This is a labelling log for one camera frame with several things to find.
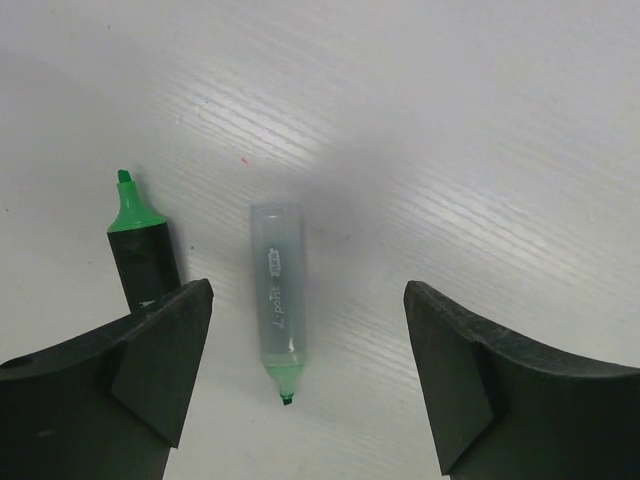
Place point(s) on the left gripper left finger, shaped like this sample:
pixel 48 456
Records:
pixel 110 403

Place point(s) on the mint pastel highlighter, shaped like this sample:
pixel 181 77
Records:
pixel 277 244

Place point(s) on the green highlighter black body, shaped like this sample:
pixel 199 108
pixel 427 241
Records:
pixel 141 245

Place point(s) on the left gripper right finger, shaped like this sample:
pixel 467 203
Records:
pixel 504 406

